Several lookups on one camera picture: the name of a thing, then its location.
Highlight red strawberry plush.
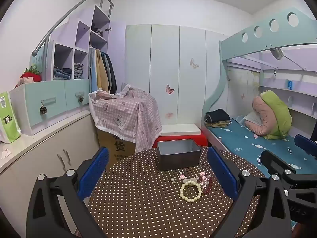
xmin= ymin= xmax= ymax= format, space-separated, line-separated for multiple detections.
xmin=15 ymin=66 xmax=42 ymax=88

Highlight cream bead bracelet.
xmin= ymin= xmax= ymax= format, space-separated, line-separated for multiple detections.
xmin=180 ymin=180 xmax=203 ymax=199

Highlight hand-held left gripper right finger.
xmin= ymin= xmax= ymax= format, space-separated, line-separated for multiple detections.
xmin=207 ymin=147 xmax=294 ymax=238

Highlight green paper bag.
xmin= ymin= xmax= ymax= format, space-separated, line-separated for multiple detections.
xmin=0 ymin=91 xmax=21 ymax=144

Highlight folded dark clothes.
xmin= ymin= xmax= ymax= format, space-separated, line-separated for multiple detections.
xmin=204 ymin=108 xmax=232 ymax=129

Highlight teal drawer unit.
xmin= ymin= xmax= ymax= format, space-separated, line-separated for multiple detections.
xmin=9 ymin=79 xmax=91 ymax=136

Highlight grey bunk lamp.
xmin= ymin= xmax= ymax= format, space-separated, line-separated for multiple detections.
xmin=270 ymin=48 xmax=284 ymax=60

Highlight cream low cabinet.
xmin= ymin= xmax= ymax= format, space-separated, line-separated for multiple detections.
xmin=0 ymin=109 xmax=99 ymax=228

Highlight red bead bracelet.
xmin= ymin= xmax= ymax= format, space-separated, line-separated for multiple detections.
xmin=198 ymin=175 xmax=213 ymax=194

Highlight folded jeans pile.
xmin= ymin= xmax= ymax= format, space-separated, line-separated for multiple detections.
xmin=73 ymin=63 xmax=85 ymax=79
xmin=53 ymin=67 xmax=73 ymax=80

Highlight grey metal handrail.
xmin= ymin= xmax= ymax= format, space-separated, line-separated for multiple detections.
xmin=32 ymin=0 xmax=114 ymax=56

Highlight teal bunk bed frame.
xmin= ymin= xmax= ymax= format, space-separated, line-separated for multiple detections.
xmin=201 ymin=5 xmax=317 ymax=154

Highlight red stool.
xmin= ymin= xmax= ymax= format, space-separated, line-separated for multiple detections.
xmin=152 ymin=131 xmax=208 ymax=149

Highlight brown polka dot tablecloth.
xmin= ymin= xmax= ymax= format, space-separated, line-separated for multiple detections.
xmin=87 ymin=145 xmax=268 ymax=238

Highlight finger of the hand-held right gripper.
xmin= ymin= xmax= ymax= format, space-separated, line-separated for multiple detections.
xmin=261 ymin=149 xmax=317 ymax=187
xmin=294 ymin=134 xmax=317 ymax=159

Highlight dark grey storage box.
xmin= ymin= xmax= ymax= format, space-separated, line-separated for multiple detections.
xmin=157 ymin=139 xmax=201 ymax=171

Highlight white wardrobe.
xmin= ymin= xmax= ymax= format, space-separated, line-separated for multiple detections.
xmin=124 ymin=23 xmax=228 ymax=127

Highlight white board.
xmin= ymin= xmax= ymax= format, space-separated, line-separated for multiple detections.
xmin=160 ymin=124 xmax=201 ymax=137

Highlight pale hair clip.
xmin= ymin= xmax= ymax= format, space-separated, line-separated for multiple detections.
xmin=179 ymin=172 xmax=197 ymax=182

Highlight white pillow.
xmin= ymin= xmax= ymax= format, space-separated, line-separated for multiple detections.
xmin=243 ymin=111 xmax=263 ymax=127

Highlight cardboard box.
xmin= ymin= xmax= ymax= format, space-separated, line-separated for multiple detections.
xmin=96 ymin=126 xmax=137 ymax=169

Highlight pink flower hair clip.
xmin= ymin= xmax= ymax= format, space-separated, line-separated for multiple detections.
xmin=196 ymin=172 xmax=208 ymax=186

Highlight blue patterned bed sheet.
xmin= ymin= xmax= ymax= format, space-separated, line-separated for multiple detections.
xmin=207 ymin=115 xmax=317 ymax=179

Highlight row of hanging clothes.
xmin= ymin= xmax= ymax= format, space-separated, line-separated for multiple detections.
xmin=88 ymin=46 xmax=117 ymax=95

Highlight lilac stair shelf cabinet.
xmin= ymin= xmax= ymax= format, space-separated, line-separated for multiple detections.
xmin=30 ymin=5 xmax=112 ymax=81

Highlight pink checked cloth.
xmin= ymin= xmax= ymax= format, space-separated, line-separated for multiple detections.
xmin=89 ymin=83 xmax=162 ymax=152

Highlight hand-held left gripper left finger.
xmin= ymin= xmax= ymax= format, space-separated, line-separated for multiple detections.
xmin=26 ymin=147 xmax=109 ymax=238

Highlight pink and green pillow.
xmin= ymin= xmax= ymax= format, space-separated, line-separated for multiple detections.
xmin=260 ymin=89 xmax=293 ymax=139

